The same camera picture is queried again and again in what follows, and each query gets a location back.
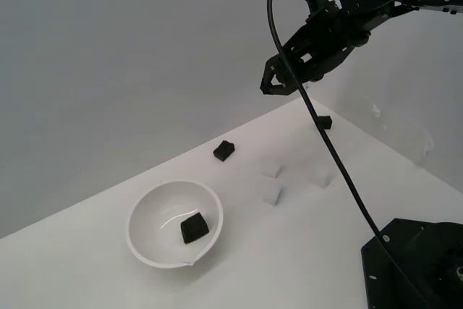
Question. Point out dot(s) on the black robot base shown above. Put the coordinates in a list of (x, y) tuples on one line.
[(427, 269)]

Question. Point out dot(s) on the white bowl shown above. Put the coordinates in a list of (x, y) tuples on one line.
[(162, 247)]

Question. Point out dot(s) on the black foam cube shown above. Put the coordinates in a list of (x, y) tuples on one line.
[(326, 122), (195, 228), (224, 151)]

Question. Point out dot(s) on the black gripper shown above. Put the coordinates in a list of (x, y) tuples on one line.
[(325, 41)]

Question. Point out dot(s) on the white foam cube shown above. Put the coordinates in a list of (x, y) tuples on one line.
[(271, 193), (321, 178), (272, 172)]

